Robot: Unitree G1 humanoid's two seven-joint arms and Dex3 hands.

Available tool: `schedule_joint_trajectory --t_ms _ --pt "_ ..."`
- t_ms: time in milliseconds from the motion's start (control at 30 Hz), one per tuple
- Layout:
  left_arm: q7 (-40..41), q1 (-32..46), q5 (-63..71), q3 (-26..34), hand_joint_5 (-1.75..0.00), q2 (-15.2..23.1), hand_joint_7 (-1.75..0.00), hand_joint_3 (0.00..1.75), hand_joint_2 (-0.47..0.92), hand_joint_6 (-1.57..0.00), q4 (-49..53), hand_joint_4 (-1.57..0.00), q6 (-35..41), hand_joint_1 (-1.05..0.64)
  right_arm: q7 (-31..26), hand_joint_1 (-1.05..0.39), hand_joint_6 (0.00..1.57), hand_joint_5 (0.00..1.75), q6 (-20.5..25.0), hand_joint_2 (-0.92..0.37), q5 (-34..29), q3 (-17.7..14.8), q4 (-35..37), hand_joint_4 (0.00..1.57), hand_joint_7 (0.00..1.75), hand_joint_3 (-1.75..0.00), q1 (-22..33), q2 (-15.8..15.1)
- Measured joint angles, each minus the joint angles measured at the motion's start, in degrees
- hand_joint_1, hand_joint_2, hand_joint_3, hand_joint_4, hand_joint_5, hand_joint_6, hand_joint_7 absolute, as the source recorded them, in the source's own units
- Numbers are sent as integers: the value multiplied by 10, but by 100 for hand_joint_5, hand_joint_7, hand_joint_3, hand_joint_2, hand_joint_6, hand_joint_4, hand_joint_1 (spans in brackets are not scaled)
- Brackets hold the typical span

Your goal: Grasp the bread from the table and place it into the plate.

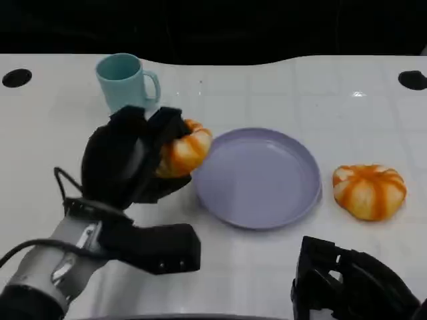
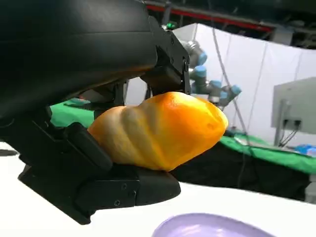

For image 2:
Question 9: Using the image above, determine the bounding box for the green cloth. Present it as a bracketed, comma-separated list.
[49, 97, 316, 175]

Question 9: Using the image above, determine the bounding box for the gray monitor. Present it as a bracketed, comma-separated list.
[271, 77, 316, 147]

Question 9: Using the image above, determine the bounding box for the orange toy bread roll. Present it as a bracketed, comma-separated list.
[87, 91, 229, 172]

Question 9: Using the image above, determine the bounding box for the lilac plate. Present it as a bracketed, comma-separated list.
[151, 213, 278, 237]

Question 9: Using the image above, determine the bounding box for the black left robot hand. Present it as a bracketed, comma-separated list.
[0, 0, 192, 226]

